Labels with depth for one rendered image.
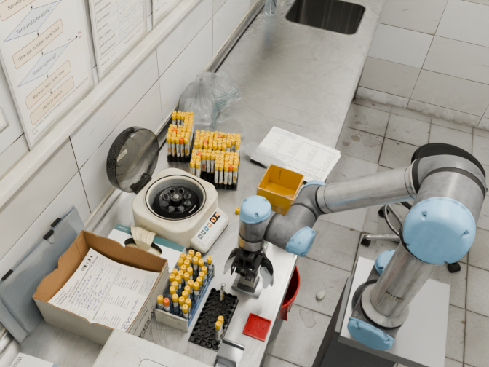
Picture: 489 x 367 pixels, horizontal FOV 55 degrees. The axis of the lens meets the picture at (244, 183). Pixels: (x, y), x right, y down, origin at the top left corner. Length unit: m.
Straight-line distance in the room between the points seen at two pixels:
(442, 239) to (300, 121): 1.27
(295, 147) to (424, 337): 0.86
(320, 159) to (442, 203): 1.04
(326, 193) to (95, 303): 0.72
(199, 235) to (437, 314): 0.76
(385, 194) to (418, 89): 2.69
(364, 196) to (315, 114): 1.05
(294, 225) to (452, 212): 0.41
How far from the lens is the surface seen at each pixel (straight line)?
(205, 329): 1.42
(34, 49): 1.19
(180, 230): 1.49
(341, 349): 1.57
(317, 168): 1.85
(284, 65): 2.41
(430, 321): 1.54
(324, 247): 2.73
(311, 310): 2.51
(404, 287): 1.09
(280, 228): 1.15
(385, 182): 1.09
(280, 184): 1.77
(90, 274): 1.50
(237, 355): 1.37
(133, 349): 1.10
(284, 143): 1.93
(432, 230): 0.90
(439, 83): 3.71
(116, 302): 1.43
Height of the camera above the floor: 2.17
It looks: 47 degrees down
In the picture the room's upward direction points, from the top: 5 degrees clockwise
